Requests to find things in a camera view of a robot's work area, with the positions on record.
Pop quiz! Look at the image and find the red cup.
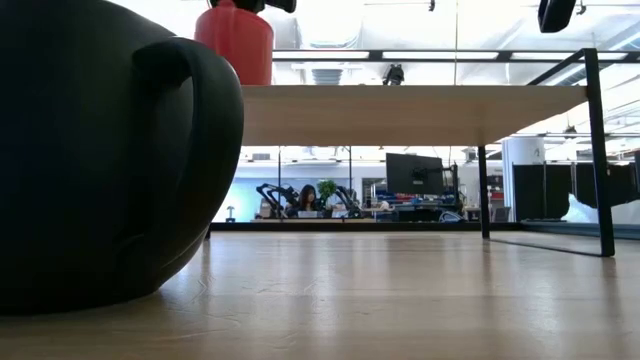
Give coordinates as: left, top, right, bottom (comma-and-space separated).
193, 0, 275, 87

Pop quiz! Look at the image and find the black mug yellow inside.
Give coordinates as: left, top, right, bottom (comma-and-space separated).
0, 0, 246, 317

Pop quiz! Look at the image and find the light wood shelf board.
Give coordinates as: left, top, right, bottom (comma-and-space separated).
241, 84, 589, 148

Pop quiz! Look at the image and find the ceiling air vent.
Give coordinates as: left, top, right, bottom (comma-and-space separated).
311, 68, 345, 87

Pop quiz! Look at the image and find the white round column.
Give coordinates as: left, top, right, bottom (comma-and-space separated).
501, 137, 547, 222

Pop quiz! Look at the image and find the black room partition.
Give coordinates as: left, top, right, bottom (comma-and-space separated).
512, 161, 640, 223

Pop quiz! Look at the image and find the green potted plant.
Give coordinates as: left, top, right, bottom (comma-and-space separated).
316, 179, 338, 203

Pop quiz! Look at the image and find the person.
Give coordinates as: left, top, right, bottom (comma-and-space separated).
286, 184, 322, 219

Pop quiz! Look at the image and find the white plastic sheet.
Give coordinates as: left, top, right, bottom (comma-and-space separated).
561, 193, 600, 224

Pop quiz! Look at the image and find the black computer monitor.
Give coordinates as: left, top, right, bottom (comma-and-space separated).
385, 152, 446, 197

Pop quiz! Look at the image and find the wooden shelf with black frame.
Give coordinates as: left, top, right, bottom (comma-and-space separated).
272, 47, 640, 258

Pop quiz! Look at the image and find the black table edge rail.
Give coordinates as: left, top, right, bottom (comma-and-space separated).
208, 221, 640, 241

